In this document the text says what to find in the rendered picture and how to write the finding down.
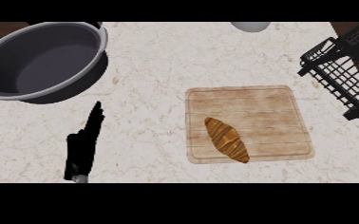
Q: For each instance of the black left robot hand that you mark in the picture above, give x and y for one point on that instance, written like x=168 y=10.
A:
x=84 y=145

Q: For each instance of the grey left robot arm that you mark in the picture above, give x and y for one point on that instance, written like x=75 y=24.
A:
x=81 y=179

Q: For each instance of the brown striped eggplant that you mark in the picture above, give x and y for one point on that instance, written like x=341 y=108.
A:
x=227 y=140

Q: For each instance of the wooden cutting board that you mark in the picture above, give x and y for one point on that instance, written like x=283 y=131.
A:
x=253 y=117

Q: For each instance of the large grey pot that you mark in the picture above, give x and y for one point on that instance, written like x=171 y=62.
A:
x=47 y=60

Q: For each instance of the pale grey round object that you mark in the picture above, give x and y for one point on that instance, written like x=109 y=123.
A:
x=252 y=26

